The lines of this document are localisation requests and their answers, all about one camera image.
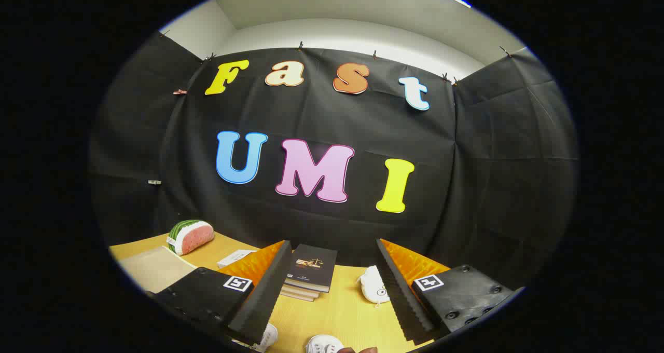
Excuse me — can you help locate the watermelon slice plush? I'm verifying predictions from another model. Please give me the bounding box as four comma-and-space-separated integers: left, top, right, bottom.
167, 220, 215, 256

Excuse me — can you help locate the black hardcover book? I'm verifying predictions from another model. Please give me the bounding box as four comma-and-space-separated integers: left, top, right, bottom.
285, 244, 338, 293

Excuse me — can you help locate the white book with portrait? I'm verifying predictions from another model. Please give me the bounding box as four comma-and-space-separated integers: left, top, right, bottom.
217, 249, 258, 269

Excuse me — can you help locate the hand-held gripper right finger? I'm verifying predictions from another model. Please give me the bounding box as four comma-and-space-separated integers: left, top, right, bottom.
376, 238, 525, 344

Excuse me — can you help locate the white shoe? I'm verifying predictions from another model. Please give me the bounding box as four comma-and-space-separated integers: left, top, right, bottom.
248, 323, 279, 352
306, 335, 345, 353

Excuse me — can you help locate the beige fabric storage box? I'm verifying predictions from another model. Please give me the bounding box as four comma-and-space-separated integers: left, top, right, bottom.
117, 246, 197, 294

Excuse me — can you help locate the brown book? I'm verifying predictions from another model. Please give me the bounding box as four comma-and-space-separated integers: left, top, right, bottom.
279, 290, 316, 303
281, 284, 321, 298

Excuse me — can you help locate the white plush toy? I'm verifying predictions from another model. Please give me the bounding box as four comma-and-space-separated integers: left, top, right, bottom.
356, 265, 391, 305

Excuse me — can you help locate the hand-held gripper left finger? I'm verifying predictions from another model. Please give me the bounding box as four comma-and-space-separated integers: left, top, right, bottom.
147, 240, 293, 346

